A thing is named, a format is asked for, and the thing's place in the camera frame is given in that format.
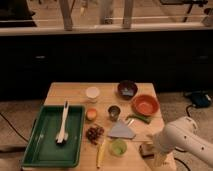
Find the orange round fruit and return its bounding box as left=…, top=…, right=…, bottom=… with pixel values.
left=86, top=108, right=98, bottom=121

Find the grey triangular cloth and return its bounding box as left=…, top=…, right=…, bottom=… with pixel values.
left=107, top=120, right=136, bottom=139

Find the dark device on floor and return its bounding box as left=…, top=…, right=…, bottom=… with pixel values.
left=184, top=91, right=212, bottom=108

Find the black cable on floor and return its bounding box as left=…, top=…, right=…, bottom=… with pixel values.
left=185, top=103, right=198, bottom=118

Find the black cable left floor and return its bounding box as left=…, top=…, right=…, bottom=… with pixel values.
left=0, top=111, right=30, bottom=144

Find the white paper cup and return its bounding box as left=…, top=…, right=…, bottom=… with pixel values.
left=85, top=86, right=100, bottom=103

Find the dark brown bowl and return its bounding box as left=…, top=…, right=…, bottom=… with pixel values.
left=117, top=80, right=138, bottom=100

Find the green plastic tray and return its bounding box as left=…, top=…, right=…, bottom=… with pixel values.
left=22, top=105, right=85, bottom=168

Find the dark rectangular eraser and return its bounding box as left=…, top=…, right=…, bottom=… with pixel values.
left=139, top=144, right=154, bottom=158

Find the green plastic cup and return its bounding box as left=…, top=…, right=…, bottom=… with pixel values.
left=109, top=139, right=127, bottom=157

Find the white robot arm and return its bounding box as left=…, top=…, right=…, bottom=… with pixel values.
left=152, top=116, right=213, bottom=167

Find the brown grape bunch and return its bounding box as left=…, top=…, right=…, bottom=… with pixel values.
left=86, top=126, right=104, bottom=145

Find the small metal cup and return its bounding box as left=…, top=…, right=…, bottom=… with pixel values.
left=108, top=105, right=121, bottom=122

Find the orange bowl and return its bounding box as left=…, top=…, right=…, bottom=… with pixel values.
left=132, top=94, right=159, bottom=116

